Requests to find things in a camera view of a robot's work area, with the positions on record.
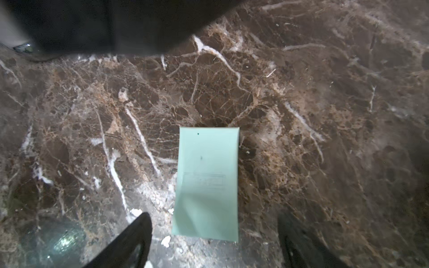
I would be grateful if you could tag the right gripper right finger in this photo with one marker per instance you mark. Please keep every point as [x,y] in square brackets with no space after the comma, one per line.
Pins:
[302,249]

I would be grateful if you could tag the mint green box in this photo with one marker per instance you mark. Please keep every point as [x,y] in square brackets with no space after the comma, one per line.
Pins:
[206,193]

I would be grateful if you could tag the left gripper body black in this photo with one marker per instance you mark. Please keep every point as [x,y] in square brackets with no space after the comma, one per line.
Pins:
[42,30]

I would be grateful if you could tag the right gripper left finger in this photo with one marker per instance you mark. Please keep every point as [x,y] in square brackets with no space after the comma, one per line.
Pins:
[130,249]

